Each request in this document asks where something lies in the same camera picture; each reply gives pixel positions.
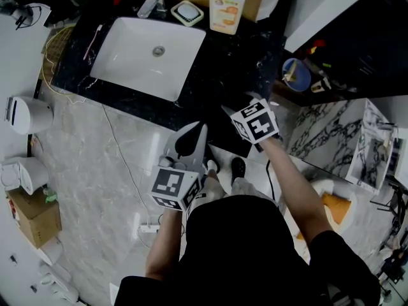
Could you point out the person's right black shoe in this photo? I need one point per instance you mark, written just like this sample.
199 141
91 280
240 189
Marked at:
238 169

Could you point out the white rounded bin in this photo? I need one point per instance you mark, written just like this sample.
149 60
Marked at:
30 115

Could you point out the small brown cardboard box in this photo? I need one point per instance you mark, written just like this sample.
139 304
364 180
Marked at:
38 218

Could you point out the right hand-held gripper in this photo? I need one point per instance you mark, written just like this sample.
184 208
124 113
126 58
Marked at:
259 124

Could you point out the blue bowl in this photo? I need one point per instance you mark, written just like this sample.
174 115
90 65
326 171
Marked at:
301 75

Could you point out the white marble-pattern cabinet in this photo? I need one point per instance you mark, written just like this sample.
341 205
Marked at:
331 139

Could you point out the white slanted shelf board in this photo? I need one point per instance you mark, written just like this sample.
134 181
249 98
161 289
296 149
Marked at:
318 8

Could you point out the white boxy appliance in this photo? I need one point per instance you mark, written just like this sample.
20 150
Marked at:
25 174

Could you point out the person's right forearm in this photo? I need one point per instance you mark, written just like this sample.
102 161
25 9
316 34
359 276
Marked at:
293 186

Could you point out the metal sink drain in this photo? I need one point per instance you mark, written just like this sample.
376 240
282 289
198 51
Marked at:
158 51

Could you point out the red and yellow small item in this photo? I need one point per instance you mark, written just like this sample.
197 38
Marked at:
315 46

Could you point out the person's right leg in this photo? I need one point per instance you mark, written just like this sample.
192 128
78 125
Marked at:
248 188

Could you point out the white soap bar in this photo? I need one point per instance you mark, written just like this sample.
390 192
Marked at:
188 11

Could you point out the person's left forearm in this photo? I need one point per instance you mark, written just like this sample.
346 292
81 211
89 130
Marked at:
165 244

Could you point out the white rectangular sink basin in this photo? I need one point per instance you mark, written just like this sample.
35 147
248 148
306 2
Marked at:
134 59

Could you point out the person's black shirt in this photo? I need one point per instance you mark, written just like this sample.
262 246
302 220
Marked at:
242 253

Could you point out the person's leg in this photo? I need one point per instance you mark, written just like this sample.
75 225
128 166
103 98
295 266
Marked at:
210 190
248 188

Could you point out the pale green soap dish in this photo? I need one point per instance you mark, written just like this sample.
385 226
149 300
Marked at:
174 14

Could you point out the white floor fixture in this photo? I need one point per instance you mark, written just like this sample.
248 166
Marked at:
59 285

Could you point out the black marble sink counter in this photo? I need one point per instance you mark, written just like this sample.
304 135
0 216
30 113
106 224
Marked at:
229 59

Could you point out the white seat with orange cushion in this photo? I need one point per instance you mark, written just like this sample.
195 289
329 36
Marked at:
338 206

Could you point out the black metal stand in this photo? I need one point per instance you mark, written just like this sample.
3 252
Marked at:
395 222

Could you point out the white and black small container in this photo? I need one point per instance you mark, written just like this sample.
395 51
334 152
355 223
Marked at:
320 85

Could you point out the white power strip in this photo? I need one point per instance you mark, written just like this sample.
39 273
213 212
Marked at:
149 228

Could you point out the pink toothbrush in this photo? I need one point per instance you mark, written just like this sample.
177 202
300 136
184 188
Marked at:
91 43

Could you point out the person's left leg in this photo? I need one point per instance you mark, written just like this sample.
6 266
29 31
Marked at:
210 190

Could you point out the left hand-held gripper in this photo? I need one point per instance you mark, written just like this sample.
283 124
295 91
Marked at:
173 185

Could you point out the green small item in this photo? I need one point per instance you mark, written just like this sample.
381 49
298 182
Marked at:
51 197

